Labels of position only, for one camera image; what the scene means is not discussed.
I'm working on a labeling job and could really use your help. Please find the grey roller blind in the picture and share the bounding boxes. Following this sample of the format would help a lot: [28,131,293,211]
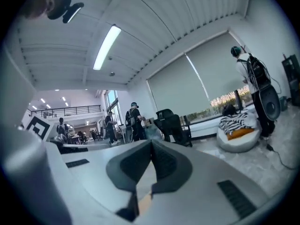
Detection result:
[185,31,249,101]
[147,53,211,119]

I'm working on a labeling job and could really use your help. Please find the black backpack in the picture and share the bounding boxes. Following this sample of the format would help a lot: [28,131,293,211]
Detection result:
[246,53,270,85]

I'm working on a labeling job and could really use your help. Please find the black shelf unit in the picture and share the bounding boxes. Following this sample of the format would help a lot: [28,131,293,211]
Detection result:
[282,53,300,101]

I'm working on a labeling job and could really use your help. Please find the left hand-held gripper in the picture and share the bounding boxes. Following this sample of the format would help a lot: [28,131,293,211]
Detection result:
[24,115,68,148]

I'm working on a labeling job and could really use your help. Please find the long ceiling light tube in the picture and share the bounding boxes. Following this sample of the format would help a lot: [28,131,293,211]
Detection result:
[92,24,122,71]

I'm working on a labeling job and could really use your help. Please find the orange cushion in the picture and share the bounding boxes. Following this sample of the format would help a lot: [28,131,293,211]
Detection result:
[226,127,255,141]

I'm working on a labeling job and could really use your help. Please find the person's face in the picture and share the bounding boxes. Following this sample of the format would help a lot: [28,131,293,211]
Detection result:
[22,0,56,20]

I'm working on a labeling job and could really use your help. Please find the black bag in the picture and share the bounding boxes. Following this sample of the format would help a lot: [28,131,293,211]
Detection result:
[222,104,241,117]

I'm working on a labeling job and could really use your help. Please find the white bean bag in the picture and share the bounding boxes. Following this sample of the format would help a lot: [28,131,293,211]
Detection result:
[216,116,263,154]

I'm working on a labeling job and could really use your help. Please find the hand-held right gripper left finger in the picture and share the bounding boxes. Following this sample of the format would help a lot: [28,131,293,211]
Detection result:
[45,139,155,225]

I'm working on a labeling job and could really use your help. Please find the black head-worn camera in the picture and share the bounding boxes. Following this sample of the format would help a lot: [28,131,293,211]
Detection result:
[47,0,85,24]

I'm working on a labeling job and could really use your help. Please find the black balcony railing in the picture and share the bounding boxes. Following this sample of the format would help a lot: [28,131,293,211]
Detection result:
[30,105,102,118]

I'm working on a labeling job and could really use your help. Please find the grey round shell chair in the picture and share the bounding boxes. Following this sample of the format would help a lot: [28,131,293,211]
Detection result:
[258,85,281,122]

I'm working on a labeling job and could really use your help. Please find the black floor cable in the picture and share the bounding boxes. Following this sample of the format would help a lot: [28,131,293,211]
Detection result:
[266,136,299,171]

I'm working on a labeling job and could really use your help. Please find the black office chair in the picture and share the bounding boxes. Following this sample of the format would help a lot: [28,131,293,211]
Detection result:
[155,108,193,148]

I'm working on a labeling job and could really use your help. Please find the black white striped cloth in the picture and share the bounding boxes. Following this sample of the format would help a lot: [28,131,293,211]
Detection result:
[218,112,252,135]

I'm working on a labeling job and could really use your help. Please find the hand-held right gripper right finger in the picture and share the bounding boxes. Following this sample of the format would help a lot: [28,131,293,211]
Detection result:
[140,139,270,225]

